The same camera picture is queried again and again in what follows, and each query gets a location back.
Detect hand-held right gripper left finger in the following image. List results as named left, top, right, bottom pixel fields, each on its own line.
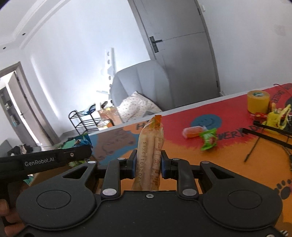
left=62, top=151, right=138, bottom=197

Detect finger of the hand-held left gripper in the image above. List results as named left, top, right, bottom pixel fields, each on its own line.
left=57, top=145, right=92, bottom=166

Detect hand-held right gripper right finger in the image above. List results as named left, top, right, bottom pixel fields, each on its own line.
left=161, top=151, right=231, bottom=197

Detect clear orange cracker packet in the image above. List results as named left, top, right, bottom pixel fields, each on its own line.
left=132, top=114, right=165, bottom=191

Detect person's left hand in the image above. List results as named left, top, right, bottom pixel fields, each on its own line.
left=0, top=198, right=26, bottom=237

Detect blue green bags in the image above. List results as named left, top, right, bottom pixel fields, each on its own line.
left=57, top=133, right=93, bottom=168

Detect pile of dark clothes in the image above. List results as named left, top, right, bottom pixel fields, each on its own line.
left=8, top=143, right=34, bottom=156

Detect black metal rack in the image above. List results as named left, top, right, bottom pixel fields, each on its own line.
left=68, top=105, right=107, bottom=135

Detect orange red snack packet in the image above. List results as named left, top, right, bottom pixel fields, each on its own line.
left=182, top=126, right=207, bottom=140

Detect green snack packet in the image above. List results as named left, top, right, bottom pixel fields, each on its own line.
left=198, top=128, right=218, bottom=151

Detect orange plastic bags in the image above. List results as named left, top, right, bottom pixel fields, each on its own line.
left=97, top=106, right=122, bottom=128

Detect brown wooden door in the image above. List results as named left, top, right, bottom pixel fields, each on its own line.
left=7, top=71, right=61, bottom=146

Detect white dotted pillow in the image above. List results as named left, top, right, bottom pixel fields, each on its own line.
left=117, top=91, right=163, bottom=123

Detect colourful printed tablecloth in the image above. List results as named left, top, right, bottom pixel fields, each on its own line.
left=88, top=82, right=292, bottom=237

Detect grey chair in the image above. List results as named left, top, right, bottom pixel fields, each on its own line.
left=110, top=60, right=176, bottom=115

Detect small red packet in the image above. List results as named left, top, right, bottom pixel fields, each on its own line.
left=250, top=112, right=268, bottom=121

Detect black metal rails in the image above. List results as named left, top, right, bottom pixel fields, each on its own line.
left=242, top=120, right=292, bottom=148

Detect yellow tape roll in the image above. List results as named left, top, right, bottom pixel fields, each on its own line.
left=247, top=90, right=271, bottom=114

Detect grey door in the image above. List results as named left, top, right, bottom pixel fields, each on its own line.
left=128, top=0, right=222, bottom=108

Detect yellow plastic bag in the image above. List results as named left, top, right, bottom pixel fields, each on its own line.
left=262, top=103, right=292, bottom=130

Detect black cable tie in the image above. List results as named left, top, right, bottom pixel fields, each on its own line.
left=244, top=137, right=259, bottom=163

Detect white wall hook rack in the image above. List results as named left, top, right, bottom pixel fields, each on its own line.
left=100, top=47, right=118, bottom=80

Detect black door handle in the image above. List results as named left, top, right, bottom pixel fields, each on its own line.
left=149, top=36, right=163, bottom=53

